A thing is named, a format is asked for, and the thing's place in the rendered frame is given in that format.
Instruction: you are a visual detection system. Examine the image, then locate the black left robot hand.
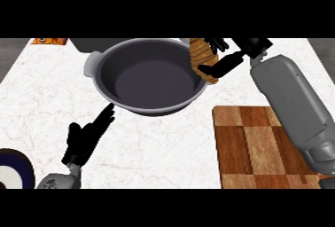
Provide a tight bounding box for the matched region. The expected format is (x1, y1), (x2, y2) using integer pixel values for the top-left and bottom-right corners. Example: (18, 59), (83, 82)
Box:
(60, 102), (117, 168)

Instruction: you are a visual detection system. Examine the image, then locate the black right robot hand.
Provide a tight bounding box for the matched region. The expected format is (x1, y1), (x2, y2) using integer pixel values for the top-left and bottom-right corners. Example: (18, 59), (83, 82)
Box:
(196, 37), (274, 80)

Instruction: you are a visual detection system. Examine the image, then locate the brown croissant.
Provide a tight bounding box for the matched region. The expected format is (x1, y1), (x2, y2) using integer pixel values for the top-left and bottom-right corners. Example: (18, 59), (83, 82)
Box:
(189, 38), (220, 85)

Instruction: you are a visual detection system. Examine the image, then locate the grey cooking pot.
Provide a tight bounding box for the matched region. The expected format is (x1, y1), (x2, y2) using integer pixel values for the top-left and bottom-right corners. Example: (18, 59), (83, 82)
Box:
(83, 38), (210, 116)

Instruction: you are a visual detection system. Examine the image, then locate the brown wooden cutting board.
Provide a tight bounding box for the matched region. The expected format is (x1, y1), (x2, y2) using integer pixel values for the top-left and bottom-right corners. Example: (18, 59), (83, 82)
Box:
(213, 106), (335, 190)

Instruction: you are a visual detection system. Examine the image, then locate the dark blue and white plate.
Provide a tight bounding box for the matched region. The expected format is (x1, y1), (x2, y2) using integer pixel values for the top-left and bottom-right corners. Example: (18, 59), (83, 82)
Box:
(0, 148), (37, 190)

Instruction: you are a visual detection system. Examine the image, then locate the dark grey appliance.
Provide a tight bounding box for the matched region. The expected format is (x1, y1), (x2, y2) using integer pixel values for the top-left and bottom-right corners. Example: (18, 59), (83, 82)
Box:
(69, 38), (190, 54)

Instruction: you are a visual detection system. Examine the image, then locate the orange box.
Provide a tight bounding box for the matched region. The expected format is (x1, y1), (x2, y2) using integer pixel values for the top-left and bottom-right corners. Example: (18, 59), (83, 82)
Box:
(30, 38), (69, 46)

